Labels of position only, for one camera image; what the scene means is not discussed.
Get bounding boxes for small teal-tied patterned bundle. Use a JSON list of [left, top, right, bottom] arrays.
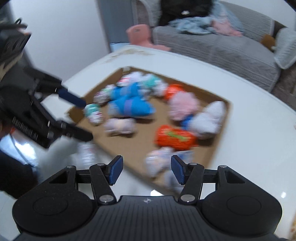
[[83, 103, 104, 126]]

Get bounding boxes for grey sock blue bow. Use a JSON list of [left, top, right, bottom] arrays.
[[144, 147, 183, 178]]

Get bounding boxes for floral sock green tie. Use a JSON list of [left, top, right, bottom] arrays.
[[93, 84, 116, 105]]

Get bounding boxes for large orange plastic bundle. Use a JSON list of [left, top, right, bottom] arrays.
[[154, 125, 197, 151]]

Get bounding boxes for lilac sock cream tie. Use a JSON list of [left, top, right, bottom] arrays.
[[104, 118, 137, 135]]

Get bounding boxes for white grey sock bundle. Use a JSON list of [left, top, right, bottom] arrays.
[[188, 101, 226, 140]]

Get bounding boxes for blue sock purple band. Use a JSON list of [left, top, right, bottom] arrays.
[[107, 96, 156, 119]]

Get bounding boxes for pink fluffy pompom bundle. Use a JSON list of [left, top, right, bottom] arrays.
[[168, 91, 200, 123]]

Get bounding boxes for white fuzzy red-tied bundle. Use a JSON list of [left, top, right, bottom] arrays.
[[116, 71, 144, 87]]

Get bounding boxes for blue grey sock bundle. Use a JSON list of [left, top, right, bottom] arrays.
[[110, 83, 149, 100]]

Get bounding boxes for bubble wrap teal tie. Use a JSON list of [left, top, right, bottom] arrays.
[[140, 74, 168, 97]]

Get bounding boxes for small orange plastic bundle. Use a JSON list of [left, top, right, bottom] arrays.
[[164, 84, 184, 101]]

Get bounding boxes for clear bubble wrap bundle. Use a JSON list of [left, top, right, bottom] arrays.
[[77, 142, 97, 166]]

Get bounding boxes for shallow cardboard box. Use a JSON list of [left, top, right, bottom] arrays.
[[68, 67, 232, 196]]

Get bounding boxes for pink plastic child chair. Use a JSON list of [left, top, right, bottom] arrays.
[[126, 24, 171, 51]]

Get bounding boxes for black clothing pile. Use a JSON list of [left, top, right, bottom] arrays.
[[159, 0, 213, 26]]

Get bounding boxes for grey quilted sofa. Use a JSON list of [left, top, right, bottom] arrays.
[[132, 1, 295, 101]]

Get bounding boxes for light blue clothing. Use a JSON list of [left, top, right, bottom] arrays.
[[169, 16, 223, 35]]

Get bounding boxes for pink clothing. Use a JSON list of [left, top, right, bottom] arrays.
[[212, 20, 242, 37]]

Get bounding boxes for brown plush toy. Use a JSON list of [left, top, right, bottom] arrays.
[[260, 35, 275, 52]]

